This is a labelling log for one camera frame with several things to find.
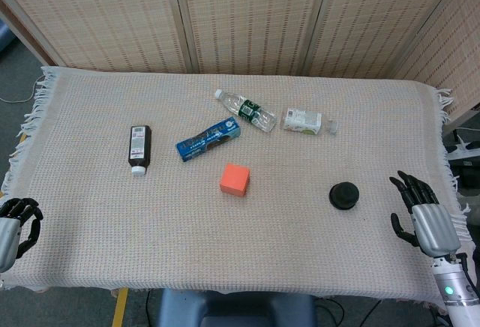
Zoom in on blue cookie box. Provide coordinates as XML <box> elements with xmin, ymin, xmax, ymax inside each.
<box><xmin>175</xmin><ymin>116</ymin><xmax>242</xmax><ymax>163</ymax></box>

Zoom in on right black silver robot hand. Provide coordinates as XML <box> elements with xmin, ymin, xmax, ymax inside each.
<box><xmin>388</xmin><ymin>170</ymin><xmax>462</xmax><ymax>258</ymax></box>

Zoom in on black box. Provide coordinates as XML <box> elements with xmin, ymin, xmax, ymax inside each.
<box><xmin>449</xmin><ymin>160</ymin><xmax>480</xmax><ymax>194</ymax></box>

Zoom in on clear bottle white lime label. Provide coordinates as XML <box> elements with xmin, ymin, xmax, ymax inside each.
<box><xmin>280</xmin><ymin>107</ymin><xmax>338</xmax><ymax>136</ymax></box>

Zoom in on bamboo folding screen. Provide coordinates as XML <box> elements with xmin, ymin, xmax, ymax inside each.
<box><xmin>0</xmin><ymin>0</ymin><xmax>480</xmax><ymax>126</ymax></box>

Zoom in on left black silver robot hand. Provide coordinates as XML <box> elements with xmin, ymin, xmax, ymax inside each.
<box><xmin>0</xmin><ymin>197</ymin><xmax>44</xmax><ymax>272</ymax></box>

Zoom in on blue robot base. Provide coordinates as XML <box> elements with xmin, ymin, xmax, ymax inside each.
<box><xmin>157</xmin><ymin>288</ymin><xmax>317</xmax><ymax>327</ymax></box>

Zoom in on orange cube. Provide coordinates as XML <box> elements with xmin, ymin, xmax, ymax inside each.
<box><xmin>219</xmin><ymin>163</ymin><xmax>251</xmax><ymax>197</ymax></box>

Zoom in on dark brown bottle white cap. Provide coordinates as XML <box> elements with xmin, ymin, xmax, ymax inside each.
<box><xmin>127</xmin><ymin>124</ymin><xmax>152</xmax><ymax>177</ymax></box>

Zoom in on clear water bottle green label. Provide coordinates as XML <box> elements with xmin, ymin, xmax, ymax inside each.
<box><xmin>214</xmin><ymin>88</ymin><xmax>278</xmax><ymax>133</ymax></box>

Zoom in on beige waffle fringed tablecloth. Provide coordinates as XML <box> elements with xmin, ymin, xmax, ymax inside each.
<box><xmin>0</xmin><ymin>64</ymin><xmax>470</xmax><ymax>305</ymax></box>

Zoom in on white floor cable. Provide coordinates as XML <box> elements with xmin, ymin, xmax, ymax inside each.
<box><xmin>0</xmin><ymin>77</ymin><xmax>47</xmax><ymax>104</ymax></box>

